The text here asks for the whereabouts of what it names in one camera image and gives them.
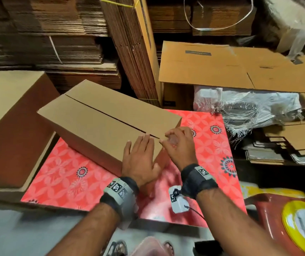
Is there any yellow round disc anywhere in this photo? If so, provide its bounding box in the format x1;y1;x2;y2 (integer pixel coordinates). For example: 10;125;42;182
281;199;305;250

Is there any person's left forearm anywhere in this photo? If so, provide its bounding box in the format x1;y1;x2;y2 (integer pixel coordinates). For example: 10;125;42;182
46;202;122;256

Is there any red plastic stool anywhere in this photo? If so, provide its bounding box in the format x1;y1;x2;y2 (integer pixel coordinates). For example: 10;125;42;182
245;191;305;256

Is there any yellow-tied cardboard bundle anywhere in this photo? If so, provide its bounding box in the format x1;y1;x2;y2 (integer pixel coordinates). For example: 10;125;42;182
100;0;164;108

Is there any person's left hand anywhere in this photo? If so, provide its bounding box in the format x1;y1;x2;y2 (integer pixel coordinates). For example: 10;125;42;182
121;134;163;189

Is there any person's right forearm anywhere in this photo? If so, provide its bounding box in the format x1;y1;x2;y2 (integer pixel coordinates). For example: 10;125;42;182
194;187;293;256

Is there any white woven sack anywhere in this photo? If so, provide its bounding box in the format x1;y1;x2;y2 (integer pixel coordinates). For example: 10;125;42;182
193;85;303;138

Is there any white plastic strap loop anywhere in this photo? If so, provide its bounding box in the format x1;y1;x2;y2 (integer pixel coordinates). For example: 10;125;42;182
183;0;255;32

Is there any small brown cardboard box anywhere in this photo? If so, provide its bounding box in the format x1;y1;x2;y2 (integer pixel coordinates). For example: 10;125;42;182
36;78;183;177

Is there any wall of cardboard stacks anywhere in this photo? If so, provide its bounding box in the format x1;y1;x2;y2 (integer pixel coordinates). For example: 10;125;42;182
0;0;258;95

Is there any dark brown cardboard box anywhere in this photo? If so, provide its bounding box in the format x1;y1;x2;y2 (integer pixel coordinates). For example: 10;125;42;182
161;82;196;111

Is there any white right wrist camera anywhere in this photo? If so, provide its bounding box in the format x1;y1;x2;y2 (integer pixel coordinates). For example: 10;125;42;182
168;184;191;214

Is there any person's right hand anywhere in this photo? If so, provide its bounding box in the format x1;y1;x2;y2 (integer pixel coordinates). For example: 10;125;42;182
159;126;199;172

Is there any low pile of cardboard sheets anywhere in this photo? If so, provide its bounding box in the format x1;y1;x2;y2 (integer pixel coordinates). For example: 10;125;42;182
242;106;305;166

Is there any red patterned table cloth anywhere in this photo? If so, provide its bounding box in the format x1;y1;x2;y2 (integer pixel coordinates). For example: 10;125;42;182
20;108;248;229

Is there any white plastic sack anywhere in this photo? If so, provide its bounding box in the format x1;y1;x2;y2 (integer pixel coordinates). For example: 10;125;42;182
259;0;305;52

